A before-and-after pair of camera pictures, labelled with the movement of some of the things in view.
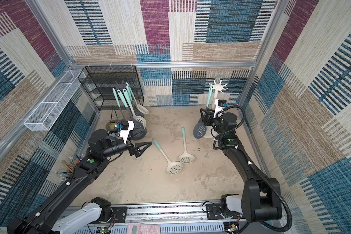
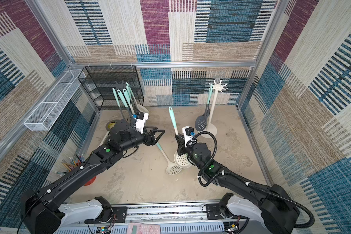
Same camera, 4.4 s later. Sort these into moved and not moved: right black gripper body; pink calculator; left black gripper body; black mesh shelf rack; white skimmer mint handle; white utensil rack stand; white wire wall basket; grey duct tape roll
Moved: right black gripper body; left black gripper body
Not moved: white wire wall basket; white utensil rack stand; white skimmer mint handle; pink calculator; grey duct tape roll; black mesh shelf rack
